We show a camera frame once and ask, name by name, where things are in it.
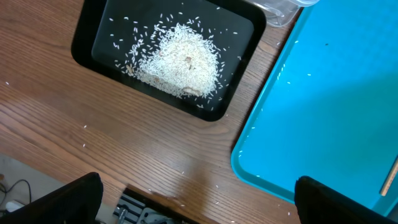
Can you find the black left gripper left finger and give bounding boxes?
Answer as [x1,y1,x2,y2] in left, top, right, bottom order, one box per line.
[1,172,103,224]

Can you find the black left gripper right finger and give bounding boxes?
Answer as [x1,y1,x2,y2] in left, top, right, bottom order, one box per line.
[294,176,397,224]

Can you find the wooden chopstick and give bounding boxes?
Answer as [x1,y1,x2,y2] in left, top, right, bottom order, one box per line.
[380,159,397,197]

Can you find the pile of white rice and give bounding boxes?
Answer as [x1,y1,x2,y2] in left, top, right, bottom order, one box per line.
[108,11,242,111]

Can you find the black food waste tray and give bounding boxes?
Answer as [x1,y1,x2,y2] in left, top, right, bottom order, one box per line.
[71,0,267,121]

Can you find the clear plastic waste bin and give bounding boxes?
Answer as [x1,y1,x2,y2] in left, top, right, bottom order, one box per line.
[247,0,319,27]

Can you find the teal serving tray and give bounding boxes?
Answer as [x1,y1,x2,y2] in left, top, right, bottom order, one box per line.
[231,0,397,216]

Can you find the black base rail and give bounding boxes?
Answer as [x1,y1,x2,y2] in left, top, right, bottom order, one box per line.
[113,188,198,224]

